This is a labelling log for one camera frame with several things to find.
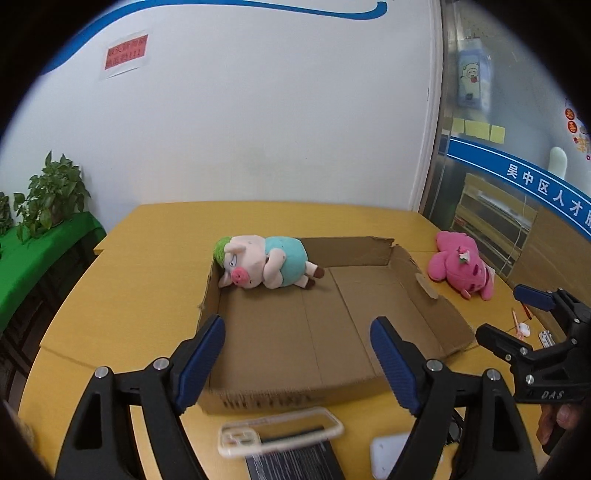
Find blue banner on glass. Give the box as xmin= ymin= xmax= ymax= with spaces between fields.
xmin=447 ymin=136 xmax=591 ymax=236

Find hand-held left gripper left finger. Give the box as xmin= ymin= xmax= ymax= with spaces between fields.
xmin=54 ymin=314 xmax=227 ymax=480

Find person's right hand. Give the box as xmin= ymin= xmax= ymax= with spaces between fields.
xmin=536 ymin=402 xmax=580 ymax=444

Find blue wall decal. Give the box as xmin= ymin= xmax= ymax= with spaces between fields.
xmin=41 ymin=0 xmax=389 ymax=75

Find yellow wooden desktop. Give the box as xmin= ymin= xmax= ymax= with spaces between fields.
xmin=18 ymin=200 xmax=591 ymax=480

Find white folding device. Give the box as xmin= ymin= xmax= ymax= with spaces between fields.
xmin=370 ymin=433 xmax=444 ymax=479

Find pink plush toy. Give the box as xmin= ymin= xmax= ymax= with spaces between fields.
xmin=426 ymin=230 xmax=497 ymax=302

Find red window decorations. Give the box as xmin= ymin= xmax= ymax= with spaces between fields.
xmin=564 ymin=107 xmax=591 ymax=160

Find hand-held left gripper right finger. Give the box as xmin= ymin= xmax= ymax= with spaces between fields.
xmin=369 ymin=316 xmax=541 ymax=480

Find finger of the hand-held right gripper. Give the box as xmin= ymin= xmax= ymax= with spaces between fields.
xmin=513 ymin=284 xmax=591 ymax=345
xmin=475 ymin=323 xmax=537 ymax=366

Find green potted plant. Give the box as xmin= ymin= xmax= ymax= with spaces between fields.
xmin=0 ymin=191 xmax=14 ymax=237
xmin=14 ymin=150 xmax=90 ymax=243

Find white cable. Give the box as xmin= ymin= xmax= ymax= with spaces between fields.
xmin=516 ymin=194 xmax=533 ymax=259

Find pig plush in teal shirt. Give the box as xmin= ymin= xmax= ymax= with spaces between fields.
xmin=213 ymin=234 xmax=325 ymax=291

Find blue pig poster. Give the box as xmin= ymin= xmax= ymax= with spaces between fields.
xmin=457 ymin=37 xmax=494 ymax=112

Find beige clear phone case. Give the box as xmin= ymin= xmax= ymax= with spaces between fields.
xmin=218 ymin=406 xmax=345 ymax=459

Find brown cardboard box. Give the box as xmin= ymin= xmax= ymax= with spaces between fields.
xmin=196 ymin=236 xmax=476 ymax=415

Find red paper notice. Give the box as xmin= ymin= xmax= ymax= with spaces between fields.
xmin=99 ymin=31 xmax=151 ymax=80

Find black sunglasses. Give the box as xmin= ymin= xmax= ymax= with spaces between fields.
xmin=445 ymin=408 xmax=465 ymax=448

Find green table cloth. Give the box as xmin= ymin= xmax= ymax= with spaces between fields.
xmin=0 ymin=211 xmax=107 ymax=330

